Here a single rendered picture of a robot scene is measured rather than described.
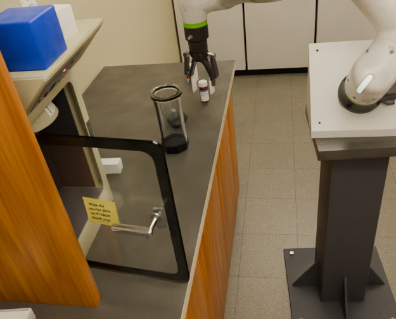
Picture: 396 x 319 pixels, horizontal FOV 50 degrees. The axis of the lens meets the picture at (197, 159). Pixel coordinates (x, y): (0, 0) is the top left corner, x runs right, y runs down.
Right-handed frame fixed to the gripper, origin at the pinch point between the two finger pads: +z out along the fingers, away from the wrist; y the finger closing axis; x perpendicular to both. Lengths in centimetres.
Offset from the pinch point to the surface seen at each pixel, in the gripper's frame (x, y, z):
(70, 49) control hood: -80, 17, -50
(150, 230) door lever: -94, 38, -19
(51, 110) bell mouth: -79, 2, -32
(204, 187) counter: -51, 26, 7
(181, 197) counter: -58, 21, 7
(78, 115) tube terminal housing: -67, -2, -23
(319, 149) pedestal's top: -20, 54, 7
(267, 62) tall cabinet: 212, -51, 86
